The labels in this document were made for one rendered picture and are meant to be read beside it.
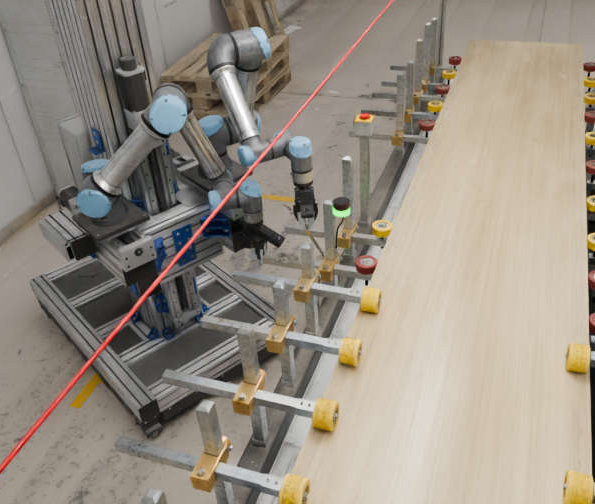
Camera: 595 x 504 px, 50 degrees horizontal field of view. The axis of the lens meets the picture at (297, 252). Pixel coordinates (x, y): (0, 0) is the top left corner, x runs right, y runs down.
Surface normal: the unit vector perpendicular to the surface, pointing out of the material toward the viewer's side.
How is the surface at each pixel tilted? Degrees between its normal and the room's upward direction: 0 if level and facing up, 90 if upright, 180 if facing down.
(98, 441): 0
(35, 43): 90
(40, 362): 0
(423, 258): 0
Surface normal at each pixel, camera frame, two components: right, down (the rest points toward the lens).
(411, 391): -0.07, -0.81
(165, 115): 0.22, 0.47
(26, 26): -0.34, 0.56
